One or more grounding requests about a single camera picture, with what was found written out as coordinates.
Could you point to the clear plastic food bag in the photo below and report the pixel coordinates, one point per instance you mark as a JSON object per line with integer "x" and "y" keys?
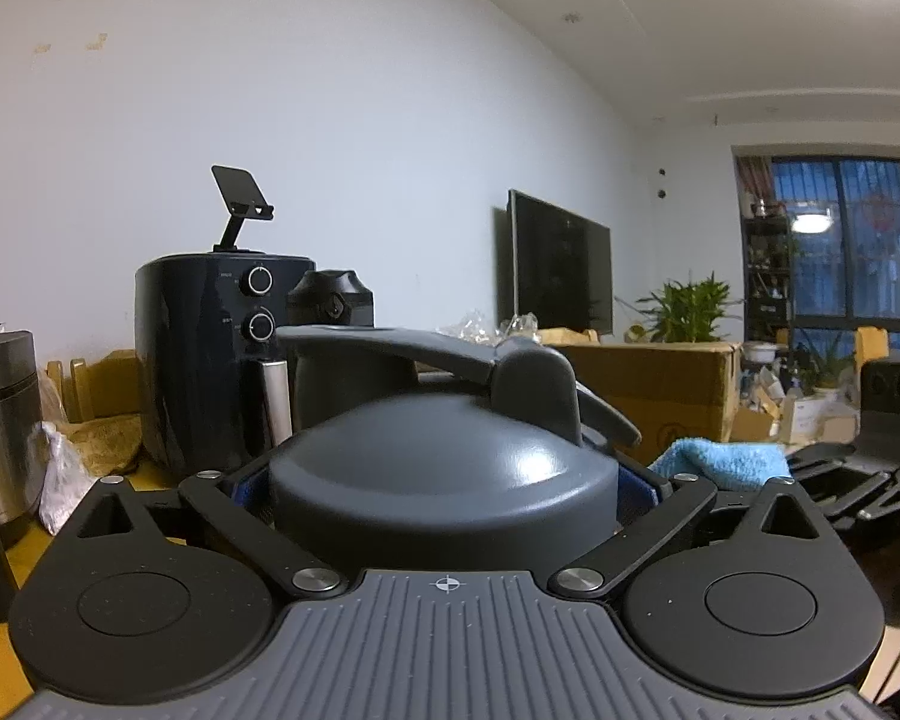
{"x": 487, "y": 330}

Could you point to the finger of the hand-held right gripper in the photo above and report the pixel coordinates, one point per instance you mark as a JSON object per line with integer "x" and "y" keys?
{"x": 885, "y": 502}
{"x": 840, "y": 461}

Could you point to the dark storage shelf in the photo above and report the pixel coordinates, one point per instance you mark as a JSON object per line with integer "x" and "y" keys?
{"x": 765, "y": 277}

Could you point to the potted green plant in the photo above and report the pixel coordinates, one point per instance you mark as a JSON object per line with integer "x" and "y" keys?
{"x": 682, "y": 311}

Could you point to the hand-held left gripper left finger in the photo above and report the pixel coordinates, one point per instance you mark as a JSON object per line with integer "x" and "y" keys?
{"x": 251, "y": 491}

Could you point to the black phone stand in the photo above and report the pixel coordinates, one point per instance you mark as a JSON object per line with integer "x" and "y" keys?
{"x": 240, "y": 191}

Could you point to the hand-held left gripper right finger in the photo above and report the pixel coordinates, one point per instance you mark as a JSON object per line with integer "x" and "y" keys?
{"x": 637, "y": 499}

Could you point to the flat-screen television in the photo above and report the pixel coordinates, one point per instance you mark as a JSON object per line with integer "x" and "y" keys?
{"x": 562, "y": 270}

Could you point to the barred window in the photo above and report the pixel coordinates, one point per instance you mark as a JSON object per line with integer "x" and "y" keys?
{"x": 847, "y": 240}

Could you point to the dark blue air fryer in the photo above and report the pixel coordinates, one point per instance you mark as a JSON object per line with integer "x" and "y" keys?
{"x": 195, "y": 375}

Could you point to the black frosted water bottle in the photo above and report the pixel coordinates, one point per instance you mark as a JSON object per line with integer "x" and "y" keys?
{"x": 330, "y": 315}

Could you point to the blue microfiber cloth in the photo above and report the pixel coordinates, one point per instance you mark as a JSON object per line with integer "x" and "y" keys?
{"x": 720, "y": 461}

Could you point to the cardboard box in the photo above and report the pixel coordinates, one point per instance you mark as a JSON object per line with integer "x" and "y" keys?
{"x": 667, "y": 397}

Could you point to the silver rice cooker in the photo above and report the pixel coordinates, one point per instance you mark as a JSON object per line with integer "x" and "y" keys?
{"x": 0, "y": 427}

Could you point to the white plastic bag of grains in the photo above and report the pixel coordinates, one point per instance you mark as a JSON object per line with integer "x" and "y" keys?
{"x": 64, "y": 480}

